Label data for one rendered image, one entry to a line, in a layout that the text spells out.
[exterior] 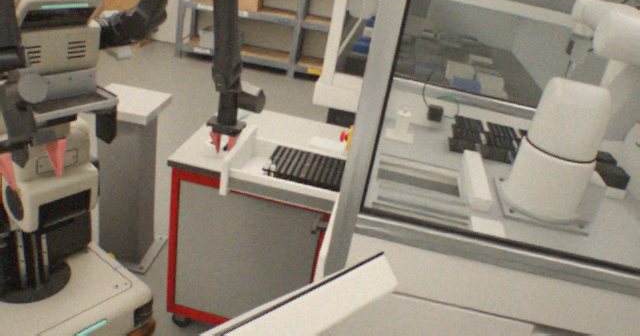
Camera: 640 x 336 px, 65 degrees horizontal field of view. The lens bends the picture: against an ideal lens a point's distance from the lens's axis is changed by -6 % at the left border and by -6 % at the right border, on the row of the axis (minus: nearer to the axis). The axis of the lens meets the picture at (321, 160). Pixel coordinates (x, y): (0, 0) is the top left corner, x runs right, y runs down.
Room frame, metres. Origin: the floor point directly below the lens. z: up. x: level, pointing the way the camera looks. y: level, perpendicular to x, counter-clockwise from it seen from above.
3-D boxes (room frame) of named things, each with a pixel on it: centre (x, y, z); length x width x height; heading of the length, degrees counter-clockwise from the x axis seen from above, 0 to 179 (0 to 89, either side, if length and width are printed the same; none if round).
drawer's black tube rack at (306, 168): (1.38, 0.04, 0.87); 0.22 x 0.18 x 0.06; 85
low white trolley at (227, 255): (1.81, 0.18, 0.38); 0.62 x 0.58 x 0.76; 175
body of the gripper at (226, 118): (1.38, 0.28, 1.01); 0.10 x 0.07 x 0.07; 85
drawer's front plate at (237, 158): (1.40, 0.24, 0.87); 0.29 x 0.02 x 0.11; 175
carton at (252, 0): (5.40, 1.09, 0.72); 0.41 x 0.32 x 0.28; 88
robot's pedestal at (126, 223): (1.98, 0.83, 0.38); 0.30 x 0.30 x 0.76; 88
